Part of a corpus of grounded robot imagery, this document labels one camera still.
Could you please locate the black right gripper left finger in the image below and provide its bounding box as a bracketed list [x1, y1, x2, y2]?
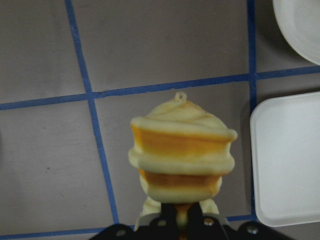
[136, 203, 180, 240]

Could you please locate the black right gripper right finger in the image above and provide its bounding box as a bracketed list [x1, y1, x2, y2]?
[186, 202, 229, 240]

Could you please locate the sliced bread loaf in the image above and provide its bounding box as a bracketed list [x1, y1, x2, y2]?
[128, 92, 238, 229]

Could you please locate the cream plate under lemon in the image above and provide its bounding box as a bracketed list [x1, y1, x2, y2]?
[272, 0, 320, 65]

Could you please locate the white rectangular tray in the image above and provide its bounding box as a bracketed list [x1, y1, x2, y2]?
[250, 92, 320, 227]

